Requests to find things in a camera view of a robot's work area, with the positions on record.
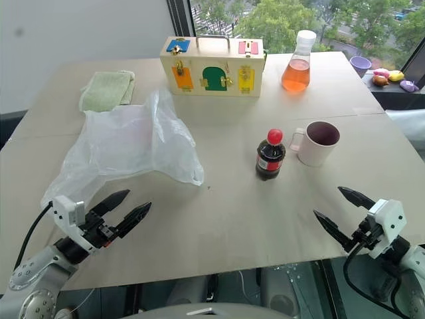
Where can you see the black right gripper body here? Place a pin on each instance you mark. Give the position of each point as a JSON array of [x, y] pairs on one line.
[[367, 236]]

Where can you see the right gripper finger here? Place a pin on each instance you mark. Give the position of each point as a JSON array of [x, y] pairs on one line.
[[335, 231], [357, 197]]

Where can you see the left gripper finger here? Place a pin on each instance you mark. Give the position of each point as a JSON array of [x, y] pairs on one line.
[[133, 219], [111, 202]]

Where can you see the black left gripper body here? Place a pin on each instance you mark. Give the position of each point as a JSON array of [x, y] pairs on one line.
[[98, 231]]

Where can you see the translucent white plastic bag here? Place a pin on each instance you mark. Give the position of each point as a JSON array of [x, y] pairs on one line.
[[126, 143]]

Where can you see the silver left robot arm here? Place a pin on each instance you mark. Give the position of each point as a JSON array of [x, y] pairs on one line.
[[36, 279]]

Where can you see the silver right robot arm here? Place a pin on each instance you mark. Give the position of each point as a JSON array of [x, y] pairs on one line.
[[410, 276]]

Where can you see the pink plastic mug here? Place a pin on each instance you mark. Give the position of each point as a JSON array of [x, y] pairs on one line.
[[315, 149]]

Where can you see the dark rounded shape under table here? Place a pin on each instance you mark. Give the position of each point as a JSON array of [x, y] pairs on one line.
[[280, 292]]

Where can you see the pale blue plastic sheet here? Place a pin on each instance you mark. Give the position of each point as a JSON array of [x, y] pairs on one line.
[[410, 128]]

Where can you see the small cola bottle red cap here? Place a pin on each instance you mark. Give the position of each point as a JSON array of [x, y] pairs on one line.
[[268, 159]]

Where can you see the black window sill shelf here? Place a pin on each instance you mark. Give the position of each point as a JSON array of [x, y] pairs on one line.
[[398, 98]]

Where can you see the folded green towel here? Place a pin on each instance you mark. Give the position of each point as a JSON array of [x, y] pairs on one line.
[[106, 91]]

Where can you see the brown plush toy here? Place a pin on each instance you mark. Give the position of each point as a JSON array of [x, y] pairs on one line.
[[380, 80]]

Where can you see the grey rounded robot torso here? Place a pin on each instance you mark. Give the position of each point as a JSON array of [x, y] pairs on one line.
[[212, 311]]

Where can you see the purple plush toy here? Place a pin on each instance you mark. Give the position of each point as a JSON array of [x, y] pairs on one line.
[[409, 86]]

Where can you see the black furniture piece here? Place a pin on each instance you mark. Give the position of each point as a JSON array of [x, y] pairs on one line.
[[11, 128]]

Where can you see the yellow plush toy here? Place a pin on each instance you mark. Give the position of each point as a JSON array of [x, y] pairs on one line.
[[396, 76]]

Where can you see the pink plush toy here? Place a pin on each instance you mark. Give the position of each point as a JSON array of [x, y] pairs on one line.
[[381, 72]]

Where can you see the purple plastic bowl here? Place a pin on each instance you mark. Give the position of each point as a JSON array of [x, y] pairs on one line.
[[360, 64]]

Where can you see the flask with orange liquid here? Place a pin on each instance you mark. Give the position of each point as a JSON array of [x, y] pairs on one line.
[[295, 74]]

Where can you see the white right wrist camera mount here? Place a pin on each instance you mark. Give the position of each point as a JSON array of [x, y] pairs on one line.
[[388, 222]]

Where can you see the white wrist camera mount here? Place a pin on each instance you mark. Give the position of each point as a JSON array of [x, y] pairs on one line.
[[388, 222], [68, 216]]

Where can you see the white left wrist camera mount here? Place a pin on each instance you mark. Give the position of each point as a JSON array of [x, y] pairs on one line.
[[68, 216]]

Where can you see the black slanted window frame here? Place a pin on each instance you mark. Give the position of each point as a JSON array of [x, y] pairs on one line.
[[415, 69]]

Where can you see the dark window frame post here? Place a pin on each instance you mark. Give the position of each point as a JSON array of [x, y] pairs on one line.
[[181, 16]]

